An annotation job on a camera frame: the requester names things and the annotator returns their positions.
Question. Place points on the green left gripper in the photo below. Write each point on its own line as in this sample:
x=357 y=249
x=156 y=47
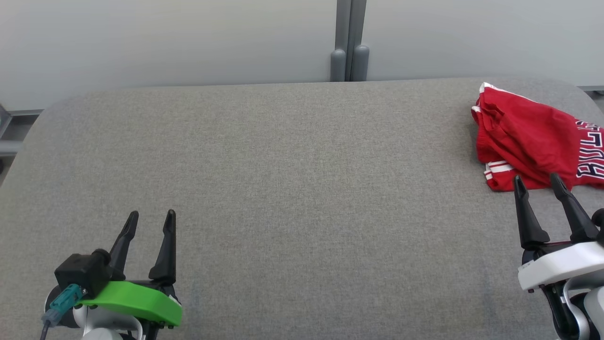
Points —
x=137 y=302

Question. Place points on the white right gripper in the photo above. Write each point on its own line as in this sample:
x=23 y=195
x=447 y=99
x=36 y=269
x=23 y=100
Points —
x=561 y=264

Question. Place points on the red shorts with white stripe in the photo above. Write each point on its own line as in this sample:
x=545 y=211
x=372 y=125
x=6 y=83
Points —
x=524 y=132

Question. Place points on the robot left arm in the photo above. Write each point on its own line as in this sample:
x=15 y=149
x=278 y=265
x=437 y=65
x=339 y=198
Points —
x=104 y=328

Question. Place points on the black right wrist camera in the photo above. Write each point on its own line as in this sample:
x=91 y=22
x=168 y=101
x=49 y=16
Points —
x=599 y=217

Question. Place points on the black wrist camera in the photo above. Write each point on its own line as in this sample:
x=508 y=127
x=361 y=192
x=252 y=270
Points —
x=599 y=217
x=82 y=274

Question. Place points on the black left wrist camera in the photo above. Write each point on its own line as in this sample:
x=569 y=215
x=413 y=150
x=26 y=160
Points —
x=82 y=274

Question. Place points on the grey partition post rounded feet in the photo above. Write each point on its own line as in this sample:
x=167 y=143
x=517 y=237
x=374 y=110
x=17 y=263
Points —
x=350 y=42

